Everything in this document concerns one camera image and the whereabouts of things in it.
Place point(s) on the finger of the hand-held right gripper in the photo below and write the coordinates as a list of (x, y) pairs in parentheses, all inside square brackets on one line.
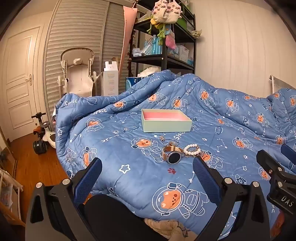
[(289, 151), (266, 160)]

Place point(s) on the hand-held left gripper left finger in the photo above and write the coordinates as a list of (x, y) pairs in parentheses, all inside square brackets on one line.
[(89, 176)]

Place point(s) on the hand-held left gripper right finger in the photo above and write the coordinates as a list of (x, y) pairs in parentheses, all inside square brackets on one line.
[(205, 178)]

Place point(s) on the mint green box pink inside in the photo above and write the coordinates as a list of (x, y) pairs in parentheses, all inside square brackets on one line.
[(166, 126)]

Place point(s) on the person's leg in black trousers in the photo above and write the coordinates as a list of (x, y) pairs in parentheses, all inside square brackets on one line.
[(115, 220)]

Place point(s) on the crystal stud earring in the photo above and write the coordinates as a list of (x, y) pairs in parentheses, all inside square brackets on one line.
[(161, 138)]

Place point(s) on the children's ride-on toy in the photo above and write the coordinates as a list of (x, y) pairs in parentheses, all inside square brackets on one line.
[(42, 136)]

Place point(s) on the blue astronaut bear printed blanket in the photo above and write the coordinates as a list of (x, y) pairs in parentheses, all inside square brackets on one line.
[(138, 115)]

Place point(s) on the wooden rack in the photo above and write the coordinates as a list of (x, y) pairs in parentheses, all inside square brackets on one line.
[(9, 192)]

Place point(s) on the tall white carton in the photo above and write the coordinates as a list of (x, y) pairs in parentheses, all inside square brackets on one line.
[(111, 78)]

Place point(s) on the white baby high chair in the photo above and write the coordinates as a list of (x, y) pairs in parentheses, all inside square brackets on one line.
[(78, 74)]

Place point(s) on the white panelled door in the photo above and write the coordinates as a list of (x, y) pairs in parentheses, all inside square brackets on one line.
[(20, 81)]

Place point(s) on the black metal shelf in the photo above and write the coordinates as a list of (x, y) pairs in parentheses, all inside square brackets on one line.
[(163, 59)]

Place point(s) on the white plastic basket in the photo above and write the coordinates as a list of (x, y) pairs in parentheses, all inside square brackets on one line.
[(185, 53)]

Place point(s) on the pink knitted pouch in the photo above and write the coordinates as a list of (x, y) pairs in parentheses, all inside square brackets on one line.
[(170, 40)]

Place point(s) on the blue plastic bottles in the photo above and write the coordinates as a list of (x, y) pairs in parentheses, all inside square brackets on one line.
[(153, 45)]

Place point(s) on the grey louvered wardrobe door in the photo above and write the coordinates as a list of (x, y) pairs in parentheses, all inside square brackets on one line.
[(76, 27)]

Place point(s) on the long pink paper cone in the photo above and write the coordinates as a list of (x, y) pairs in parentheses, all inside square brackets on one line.
[(127, 27)]

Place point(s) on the green storage box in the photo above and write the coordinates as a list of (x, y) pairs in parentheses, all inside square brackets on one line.
[(183, 24)]

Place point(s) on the green frog plush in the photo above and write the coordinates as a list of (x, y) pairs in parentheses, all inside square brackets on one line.
[(160, 29)]

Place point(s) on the beige knitted bag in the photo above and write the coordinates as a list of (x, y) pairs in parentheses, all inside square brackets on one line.
[(166, 10)]

